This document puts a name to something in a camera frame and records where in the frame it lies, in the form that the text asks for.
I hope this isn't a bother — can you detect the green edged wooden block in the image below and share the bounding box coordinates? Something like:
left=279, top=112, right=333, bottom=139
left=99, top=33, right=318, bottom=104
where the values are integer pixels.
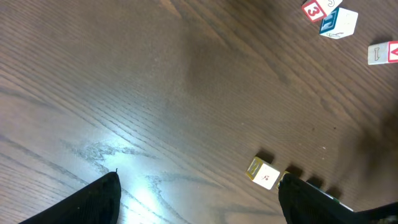
left=277, top=170, right=290, bottom=188

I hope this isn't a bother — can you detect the red spiral wooden block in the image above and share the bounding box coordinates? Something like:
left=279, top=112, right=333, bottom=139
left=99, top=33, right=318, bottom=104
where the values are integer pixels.
left=306, top=182, right=340, bottom=203

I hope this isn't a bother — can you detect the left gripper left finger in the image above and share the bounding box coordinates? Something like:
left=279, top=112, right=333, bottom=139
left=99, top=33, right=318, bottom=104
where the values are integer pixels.
left=21, top=172, right=121, bottom=224

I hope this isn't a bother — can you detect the red letter A block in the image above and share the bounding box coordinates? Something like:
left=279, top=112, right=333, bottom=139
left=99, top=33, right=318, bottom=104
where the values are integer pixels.
left=368, top=40, right=398, bottom=65

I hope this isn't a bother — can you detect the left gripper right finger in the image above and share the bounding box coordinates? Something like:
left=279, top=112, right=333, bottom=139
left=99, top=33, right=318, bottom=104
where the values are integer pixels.
left=278, top=173, right=361, bottom=224

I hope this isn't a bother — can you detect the red number three block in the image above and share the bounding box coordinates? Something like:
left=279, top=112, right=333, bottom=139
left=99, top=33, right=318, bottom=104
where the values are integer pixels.
left=302, top=0, right=343, bottom=22

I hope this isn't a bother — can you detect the plain cream wooden block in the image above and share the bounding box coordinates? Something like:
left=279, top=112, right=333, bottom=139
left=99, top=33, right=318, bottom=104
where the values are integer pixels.
left=339, top=202, right=354, bottom=212

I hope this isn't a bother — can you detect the yellow edged bug block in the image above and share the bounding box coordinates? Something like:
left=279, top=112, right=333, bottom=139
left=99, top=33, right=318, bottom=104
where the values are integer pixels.
left=246, top=157, right=280, bottom=190

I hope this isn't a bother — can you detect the blue letter white block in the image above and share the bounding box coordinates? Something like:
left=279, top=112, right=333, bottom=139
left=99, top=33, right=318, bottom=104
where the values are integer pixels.
left=319, top=7, right=359, bottom=39

